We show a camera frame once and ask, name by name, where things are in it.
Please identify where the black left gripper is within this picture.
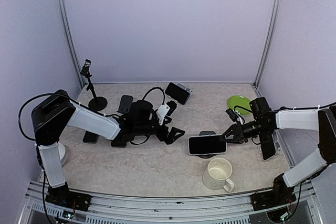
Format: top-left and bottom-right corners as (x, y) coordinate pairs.
(135, 118), (185, 144)

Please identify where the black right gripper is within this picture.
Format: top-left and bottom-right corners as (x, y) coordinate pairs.
(219, 119), (270, 144)

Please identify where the purple-cased phone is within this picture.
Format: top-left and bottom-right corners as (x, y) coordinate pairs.
(188, 135), (227, 156)

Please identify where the black phone dark case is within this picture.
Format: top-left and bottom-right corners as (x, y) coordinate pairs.
(111, 134), (133, 148)

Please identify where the black folding phone stand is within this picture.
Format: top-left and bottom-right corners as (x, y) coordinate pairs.
(117, 95), (133, 114)

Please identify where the black pole phone stand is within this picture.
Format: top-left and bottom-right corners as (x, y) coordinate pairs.
(80, 59), (108, 111)

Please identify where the teal-cased phone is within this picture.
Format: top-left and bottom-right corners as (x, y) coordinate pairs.
(82, 131), (99, 144)

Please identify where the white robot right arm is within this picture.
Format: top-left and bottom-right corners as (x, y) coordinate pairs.
(219, 97), (335, 205)

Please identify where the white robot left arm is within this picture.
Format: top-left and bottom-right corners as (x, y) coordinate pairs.
(31, 90), (185, 206)

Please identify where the round dark wooden stand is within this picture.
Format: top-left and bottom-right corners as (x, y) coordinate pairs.
(199, 131), (216, 159)

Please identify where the black phone on clear stand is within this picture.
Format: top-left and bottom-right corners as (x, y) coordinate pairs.
(260, 134), (276, 161)

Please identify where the blue phone on silver stand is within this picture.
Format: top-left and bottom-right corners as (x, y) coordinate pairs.
(165, 82), (191, 105)

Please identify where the clear acrylic phone stand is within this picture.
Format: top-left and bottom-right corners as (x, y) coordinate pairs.
(257, 132), (281, 155)

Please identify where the silver folding phone stand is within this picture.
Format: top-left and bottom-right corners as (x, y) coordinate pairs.
(176, 82), (193, 96)

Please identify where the green plate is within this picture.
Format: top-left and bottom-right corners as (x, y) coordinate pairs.
(227, 95), (252, 115)

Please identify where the cream ceramic mug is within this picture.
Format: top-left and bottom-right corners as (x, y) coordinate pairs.
(202, 157), (235, 193)

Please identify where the white bowl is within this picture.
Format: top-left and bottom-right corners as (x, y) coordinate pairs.
(58, 143), (67, 166)

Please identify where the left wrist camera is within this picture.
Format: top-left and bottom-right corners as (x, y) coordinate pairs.
(156, 100), (177, 125)

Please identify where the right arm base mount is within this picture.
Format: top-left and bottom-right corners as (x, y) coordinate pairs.
(250, 190), (297, 211)

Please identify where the aluminium front rail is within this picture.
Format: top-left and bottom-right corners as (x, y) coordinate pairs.
(16, 182), (326, 223)

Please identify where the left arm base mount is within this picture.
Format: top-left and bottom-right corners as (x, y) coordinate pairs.
(45, 188), (91, 212)

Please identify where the right aluminium corner post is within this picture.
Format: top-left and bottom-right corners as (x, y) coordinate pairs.
(254, 0), (281, 89)

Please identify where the aluminium corner post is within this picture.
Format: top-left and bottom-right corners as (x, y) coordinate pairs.
(57, 0), (85, 89)
(254, 0), (281, 89)

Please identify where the left aluminium corner post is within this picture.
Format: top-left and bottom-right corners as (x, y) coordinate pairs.
(57, 0), (85, 89)

